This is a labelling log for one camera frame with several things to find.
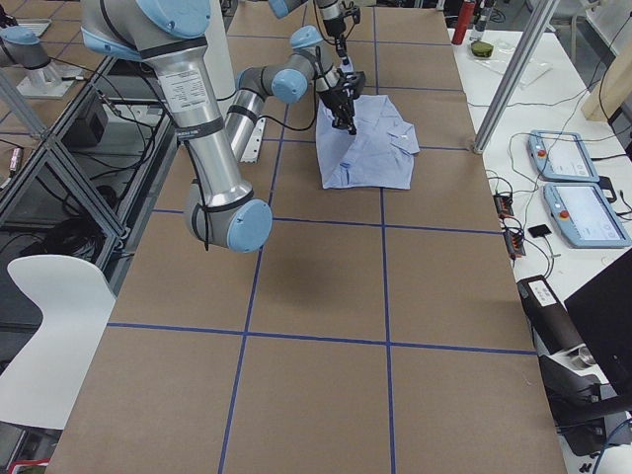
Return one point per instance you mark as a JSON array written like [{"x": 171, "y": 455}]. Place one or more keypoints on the white chair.
[{"x": 41, "y": 384}]

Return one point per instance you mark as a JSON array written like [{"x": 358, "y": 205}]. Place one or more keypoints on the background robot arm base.
[{"x": 44, "y": 79}]

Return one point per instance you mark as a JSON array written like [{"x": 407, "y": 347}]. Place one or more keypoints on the light blue striped shirt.
[{"x": 380, "y": 154}]

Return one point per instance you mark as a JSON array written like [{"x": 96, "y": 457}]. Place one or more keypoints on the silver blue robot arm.
[
  {"x": 282, "y": 8},
  {"x": 169, "y": 36}
]

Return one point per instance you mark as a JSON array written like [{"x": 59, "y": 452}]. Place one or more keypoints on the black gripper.
[
  {"x": 332, "y": 26},
  {"x": 336, "y": 100}
]

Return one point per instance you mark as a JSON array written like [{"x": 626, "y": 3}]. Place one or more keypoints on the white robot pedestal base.
[{"x": 240, "y": 108}]

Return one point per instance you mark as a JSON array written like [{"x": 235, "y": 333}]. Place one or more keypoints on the black monitor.
[{"x": 601, "y": 312}]

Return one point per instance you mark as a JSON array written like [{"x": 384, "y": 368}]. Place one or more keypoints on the upper blue teach pendant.
[{"x": 561, "y": 157}]

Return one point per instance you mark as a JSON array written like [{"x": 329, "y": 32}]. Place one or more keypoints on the aluminium frame post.
[{"x": 527, "y": 44}]

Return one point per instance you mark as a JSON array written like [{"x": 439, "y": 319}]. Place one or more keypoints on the lower blue teach pendant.
[{"x": 584, "y": 216}]

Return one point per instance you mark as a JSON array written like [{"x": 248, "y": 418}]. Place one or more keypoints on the red bottle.
[{"x": 463, "y": 21}]

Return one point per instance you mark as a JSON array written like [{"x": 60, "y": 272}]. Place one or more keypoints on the blue teach pendant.
[
  {"x": 584, "y": 216},
  {"x": 561, "y": 157}
]

